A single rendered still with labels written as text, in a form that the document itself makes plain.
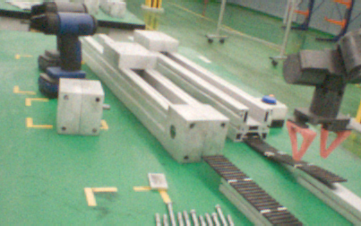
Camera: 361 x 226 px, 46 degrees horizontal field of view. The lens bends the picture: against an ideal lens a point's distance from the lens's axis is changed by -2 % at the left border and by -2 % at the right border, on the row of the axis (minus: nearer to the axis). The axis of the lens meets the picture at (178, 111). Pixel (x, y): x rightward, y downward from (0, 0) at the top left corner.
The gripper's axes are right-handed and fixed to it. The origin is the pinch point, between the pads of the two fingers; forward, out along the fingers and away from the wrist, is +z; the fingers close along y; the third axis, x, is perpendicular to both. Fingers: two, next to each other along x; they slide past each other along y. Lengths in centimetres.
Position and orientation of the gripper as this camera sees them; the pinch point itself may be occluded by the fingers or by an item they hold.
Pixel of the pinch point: (311, 154)
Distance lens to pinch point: 92.1
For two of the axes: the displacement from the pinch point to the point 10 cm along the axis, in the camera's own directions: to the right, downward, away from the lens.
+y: -8.7, 0.1, -5.0
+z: -1.7, 9.3, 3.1
